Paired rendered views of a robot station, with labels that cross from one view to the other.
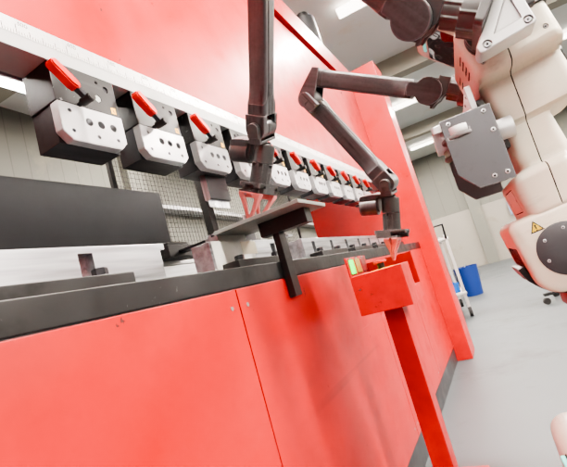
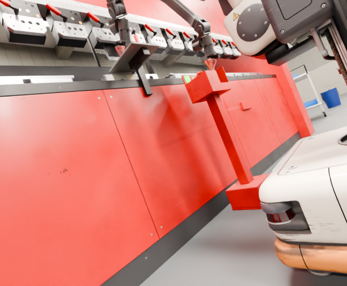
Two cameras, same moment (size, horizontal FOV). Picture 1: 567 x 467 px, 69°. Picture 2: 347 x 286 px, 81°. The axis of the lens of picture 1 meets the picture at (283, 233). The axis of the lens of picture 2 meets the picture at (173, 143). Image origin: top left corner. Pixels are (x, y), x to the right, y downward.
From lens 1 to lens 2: 0.53 m
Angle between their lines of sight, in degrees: 21
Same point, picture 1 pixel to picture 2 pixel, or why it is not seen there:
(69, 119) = (10, 21)
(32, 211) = not seen: hidden behind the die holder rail
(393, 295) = (203, 88)
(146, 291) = (39, 87)
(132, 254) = (54, 79)
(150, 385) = (41, 123)
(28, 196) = (47, 74)
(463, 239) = (337, 76)
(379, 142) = not seen: hidden behind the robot
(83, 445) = (2, 140)
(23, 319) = not seen: outside the picture
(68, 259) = (16, 81)
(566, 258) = (252, 30)
